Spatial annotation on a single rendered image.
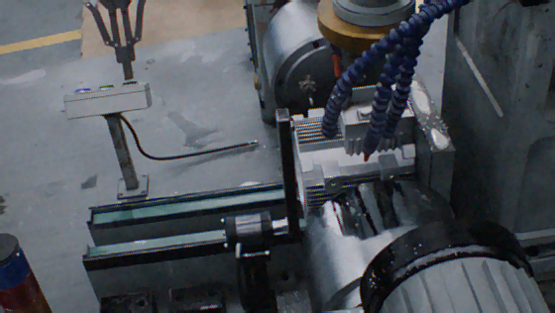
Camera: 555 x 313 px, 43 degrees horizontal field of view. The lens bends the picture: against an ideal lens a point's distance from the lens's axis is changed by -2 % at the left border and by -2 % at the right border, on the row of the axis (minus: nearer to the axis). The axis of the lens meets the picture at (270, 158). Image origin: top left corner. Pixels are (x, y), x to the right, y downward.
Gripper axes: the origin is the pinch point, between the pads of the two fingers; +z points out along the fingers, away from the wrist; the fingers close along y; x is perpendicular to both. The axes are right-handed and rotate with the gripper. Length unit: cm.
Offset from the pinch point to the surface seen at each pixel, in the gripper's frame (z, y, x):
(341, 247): 28, 34, -55
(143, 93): 6.6, 2.9, -3.6
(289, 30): -2.2, 34.2, -3.7
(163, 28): -8, -11, 205
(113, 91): 5.3, -3.1, -3.6
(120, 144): 17.2, -4.7, 3.3
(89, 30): -12, -48, 213
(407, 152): 20, 50, -31
